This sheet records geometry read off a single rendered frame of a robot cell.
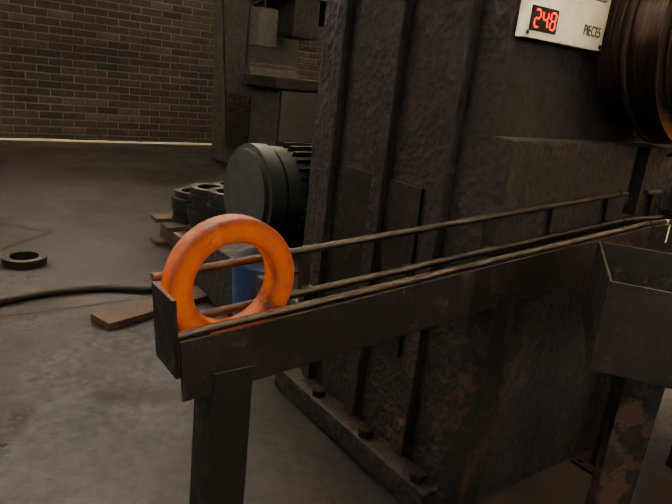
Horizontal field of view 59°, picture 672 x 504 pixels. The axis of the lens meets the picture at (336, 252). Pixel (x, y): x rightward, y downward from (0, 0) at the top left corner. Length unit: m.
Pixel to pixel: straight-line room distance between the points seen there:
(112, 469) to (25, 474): 0.19
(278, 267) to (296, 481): 0.83
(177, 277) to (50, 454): 0.98
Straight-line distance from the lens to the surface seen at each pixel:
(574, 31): 1.37
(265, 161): 2.17
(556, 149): 1.32
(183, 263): 0.77
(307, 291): 0.92
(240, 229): 0.79
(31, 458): 1.69
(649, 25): 1.40
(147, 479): 1.57
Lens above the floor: 0.95
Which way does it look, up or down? 16 degrees down
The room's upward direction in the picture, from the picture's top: 6 degrees clockwise
